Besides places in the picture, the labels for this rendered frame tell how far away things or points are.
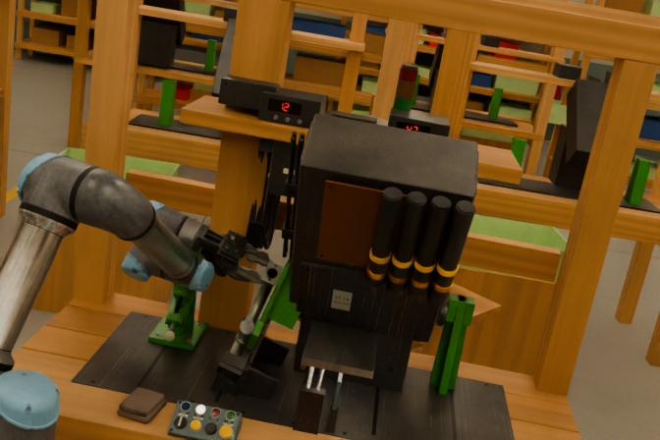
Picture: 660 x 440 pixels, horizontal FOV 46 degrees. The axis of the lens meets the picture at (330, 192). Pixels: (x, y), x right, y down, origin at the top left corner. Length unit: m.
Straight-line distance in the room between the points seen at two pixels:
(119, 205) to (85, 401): 0.59
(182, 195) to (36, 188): 0.83
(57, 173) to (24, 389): 0.40
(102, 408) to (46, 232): 0.52
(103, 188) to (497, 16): 1.10
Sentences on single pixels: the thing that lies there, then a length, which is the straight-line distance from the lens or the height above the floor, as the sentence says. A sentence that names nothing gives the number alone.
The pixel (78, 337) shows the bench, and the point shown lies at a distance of 2.27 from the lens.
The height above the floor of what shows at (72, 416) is 0.90.
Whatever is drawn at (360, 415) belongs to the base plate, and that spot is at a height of 0.90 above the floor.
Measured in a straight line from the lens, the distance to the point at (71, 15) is 11.84.
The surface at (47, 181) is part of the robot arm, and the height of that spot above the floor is 1.47.
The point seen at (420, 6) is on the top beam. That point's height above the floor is 1.89.
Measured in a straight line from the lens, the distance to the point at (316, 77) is 8.78.
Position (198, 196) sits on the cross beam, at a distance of 2.35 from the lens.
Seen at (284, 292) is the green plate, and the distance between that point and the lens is 1.89.
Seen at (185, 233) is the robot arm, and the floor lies 1.28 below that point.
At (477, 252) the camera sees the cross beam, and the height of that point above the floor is 1.23.
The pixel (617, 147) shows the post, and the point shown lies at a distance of 2.20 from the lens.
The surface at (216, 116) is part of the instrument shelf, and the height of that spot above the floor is 1.54.
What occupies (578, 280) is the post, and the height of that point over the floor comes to 1.24.
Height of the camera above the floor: 1.95
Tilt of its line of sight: 16 degrees down
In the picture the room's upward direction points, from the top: 10 degrees clockwise
